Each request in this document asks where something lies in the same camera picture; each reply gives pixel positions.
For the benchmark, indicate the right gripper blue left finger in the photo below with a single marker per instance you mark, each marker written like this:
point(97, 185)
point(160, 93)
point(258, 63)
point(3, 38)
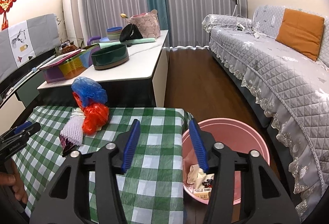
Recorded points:
point(131, 141)

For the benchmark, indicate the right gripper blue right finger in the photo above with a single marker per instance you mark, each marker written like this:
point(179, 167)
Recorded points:
point(198, 145)

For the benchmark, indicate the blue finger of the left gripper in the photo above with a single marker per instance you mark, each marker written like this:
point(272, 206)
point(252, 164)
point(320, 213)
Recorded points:
point(22, 127)

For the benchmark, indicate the black pink printed box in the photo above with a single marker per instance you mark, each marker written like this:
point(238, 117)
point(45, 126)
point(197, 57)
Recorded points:
point(67, 146)

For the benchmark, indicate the white foam net sleeve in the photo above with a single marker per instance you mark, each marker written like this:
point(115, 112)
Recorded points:
point(72, 130)

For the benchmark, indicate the red plastic bag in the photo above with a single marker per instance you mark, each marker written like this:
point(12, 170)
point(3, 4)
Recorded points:
point(96, 115)

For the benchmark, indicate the blue plastic bag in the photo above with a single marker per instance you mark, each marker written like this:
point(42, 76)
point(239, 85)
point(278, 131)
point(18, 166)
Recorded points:
point(89, 91)

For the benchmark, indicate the red snack wrapper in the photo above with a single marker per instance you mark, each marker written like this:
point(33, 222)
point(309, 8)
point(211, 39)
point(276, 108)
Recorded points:
point(204, 191)

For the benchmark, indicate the pink trash bin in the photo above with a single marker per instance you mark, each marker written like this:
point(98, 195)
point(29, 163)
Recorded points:
point(235, 134)

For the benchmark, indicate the person's left hand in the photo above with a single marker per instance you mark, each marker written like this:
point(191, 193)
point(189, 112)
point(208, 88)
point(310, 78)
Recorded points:
point(14, 180)

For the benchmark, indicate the black tv cabinet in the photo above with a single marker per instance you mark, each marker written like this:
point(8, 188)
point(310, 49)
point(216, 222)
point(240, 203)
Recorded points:
point(19, 93)

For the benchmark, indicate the green checkered tablecloth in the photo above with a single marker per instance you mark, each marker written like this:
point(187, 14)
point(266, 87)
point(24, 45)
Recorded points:
point(152, 189)

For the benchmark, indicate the chopsticks packet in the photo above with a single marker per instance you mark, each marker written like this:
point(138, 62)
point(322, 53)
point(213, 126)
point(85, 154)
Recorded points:
point(77, 112)

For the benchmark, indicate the white coffee table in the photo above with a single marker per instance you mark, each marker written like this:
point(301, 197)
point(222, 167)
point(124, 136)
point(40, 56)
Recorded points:
point(141, 81)

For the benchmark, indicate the grey covered television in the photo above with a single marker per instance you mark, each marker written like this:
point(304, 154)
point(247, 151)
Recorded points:
point(26, 40)

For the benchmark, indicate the colourful storage box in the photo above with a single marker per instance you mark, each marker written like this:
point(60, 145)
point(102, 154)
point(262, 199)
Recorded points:
point(69, 65)

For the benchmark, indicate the dark green round tin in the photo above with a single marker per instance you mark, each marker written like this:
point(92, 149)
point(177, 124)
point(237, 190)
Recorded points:
point(110, 57)

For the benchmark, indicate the grey quilted sofa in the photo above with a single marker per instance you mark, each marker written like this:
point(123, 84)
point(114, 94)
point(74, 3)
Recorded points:
point(288, 92)

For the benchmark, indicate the stacked coloured bowls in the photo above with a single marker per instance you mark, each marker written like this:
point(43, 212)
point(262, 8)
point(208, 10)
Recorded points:
point(113, 33)

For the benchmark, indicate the black hat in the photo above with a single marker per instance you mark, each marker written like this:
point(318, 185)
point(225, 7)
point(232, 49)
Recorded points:
point(130, 32)

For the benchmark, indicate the pink fabric basket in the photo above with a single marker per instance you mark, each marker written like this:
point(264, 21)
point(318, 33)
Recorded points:
point(147, 24)

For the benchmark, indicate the white standing air conditioner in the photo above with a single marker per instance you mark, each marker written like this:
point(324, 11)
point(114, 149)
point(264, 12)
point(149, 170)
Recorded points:
point(75, 22)

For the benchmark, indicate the orange cushion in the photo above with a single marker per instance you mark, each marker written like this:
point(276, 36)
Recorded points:
point(302, 32)

